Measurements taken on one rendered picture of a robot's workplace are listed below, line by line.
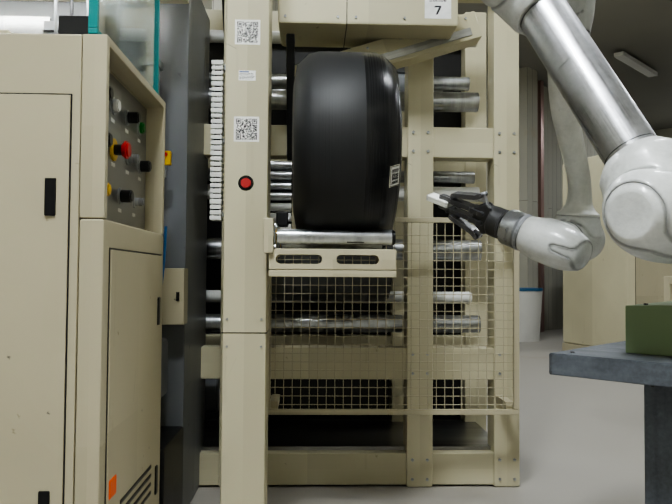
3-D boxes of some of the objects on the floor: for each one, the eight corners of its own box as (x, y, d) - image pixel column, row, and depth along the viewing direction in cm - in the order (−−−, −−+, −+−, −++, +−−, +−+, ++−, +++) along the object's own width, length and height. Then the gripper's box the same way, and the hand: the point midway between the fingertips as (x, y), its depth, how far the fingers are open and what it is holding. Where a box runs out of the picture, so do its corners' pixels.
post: (218, 548, 200) (229, -294, 208) (224, 531, 213) (234, -260, 222) (264, 548, 200) (273, -293, 209) (267, 531, 214) (275, -259, 222)
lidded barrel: (513, 337, 896) (513, 287, 899) (551, 340, 861) (550, 287, 863) (492, 340, 859) (492, 287, 861) (530, 343, 824) (530, 288, 826)
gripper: (500, 205, 163) (422, 176, 178) (493, 254, 169) (418, 222, 184) (518, 197, 168) (440, 169, 183) (510, 244, 174) (436, 214, 189)
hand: (440, 200), depth 181 cm, fingers closed
